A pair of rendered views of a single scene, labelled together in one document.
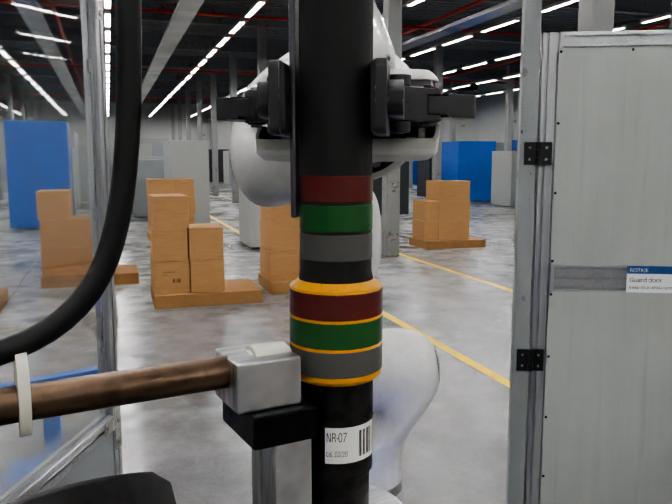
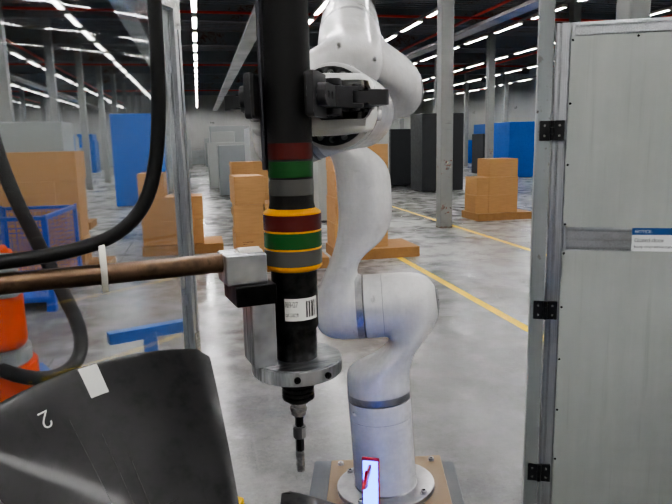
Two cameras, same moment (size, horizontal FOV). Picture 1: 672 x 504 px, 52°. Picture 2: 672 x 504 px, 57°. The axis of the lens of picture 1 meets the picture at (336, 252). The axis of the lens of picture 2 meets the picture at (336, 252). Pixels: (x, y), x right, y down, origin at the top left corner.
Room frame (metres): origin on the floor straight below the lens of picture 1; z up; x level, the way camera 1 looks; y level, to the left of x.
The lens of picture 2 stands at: (-0.14, -0.08, 1.63)
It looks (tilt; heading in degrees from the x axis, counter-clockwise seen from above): 10 degrees down; 6
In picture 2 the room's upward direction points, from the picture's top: 1 degrees counter-clockwise
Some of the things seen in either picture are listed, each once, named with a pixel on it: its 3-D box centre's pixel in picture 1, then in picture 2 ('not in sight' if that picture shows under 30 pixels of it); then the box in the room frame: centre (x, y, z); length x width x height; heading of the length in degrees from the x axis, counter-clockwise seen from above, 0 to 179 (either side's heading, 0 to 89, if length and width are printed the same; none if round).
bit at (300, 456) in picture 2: not in sight; (299, 440); (0.32, 0.00, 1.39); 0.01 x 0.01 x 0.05
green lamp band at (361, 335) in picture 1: (336, 325); (292, 237); (0.32, 0.00, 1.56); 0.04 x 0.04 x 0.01
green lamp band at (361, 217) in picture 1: (336, 216); (290, 168); (0.32, 0.00, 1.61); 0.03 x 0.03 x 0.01
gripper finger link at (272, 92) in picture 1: (264, 103); (247, 99); (0.33, 0.03, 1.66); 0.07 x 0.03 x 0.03; 174
